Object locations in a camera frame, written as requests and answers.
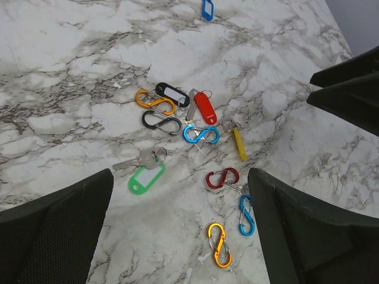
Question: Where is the blue key tag with key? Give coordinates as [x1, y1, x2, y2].
[228, 184, 250, 196]

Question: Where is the light blue carabiner middle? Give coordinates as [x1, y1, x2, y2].
[182, 125, 220, 144]

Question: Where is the orange carabiner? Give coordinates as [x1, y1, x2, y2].
[135, 89, 175, 115]
[207, 222, 233, 269]

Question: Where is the orange carabiner front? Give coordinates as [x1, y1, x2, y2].
[207, 222, 233, 269]

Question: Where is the far blue key tag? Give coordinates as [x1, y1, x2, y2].
[202, 0, 214, 21]

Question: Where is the red key tag with key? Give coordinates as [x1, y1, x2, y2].
[185, 89, 217, 125]

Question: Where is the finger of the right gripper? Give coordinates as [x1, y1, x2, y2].
[310, 47, 379, 88]
[307, 72, 378, 136]

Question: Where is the black key tag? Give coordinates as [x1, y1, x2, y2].
[155, 82, 190, 107]

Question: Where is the green key tag with key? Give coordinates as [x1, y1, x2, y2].
[112, 147, 168, 195]

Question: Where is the red carabiner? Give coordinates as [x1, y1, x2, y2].
[205, 167, 240, 189]

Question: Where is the yellow key tag with key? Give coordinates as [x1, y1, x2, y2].
[221, 117, 248, 162]

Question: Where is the orange carabiner near black tag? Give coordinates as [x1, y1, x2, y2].
[135, 89, 175, 115]

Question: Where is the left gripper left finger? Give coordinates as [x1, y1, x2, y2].
[1, 169, 114, 283]

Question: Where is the blue carabiner front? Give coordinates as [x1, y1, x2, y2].
[238, 195, 255, 237]

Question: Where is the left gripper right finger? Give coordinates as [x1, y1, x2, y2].
[248, 168, 378, 283]

